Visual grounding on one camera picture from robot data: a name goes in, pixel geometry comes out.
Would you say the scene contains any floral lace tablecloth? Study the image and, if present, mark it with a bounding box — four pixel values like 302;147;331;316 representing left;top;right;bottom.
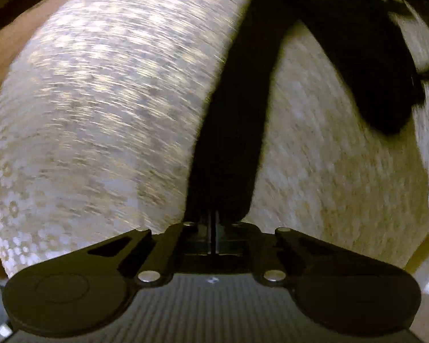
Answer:
0;0;429;275

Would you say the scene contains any black garment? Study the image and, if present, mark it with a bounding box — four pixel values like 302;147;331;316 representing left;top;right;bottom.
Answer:
184;0;426;224

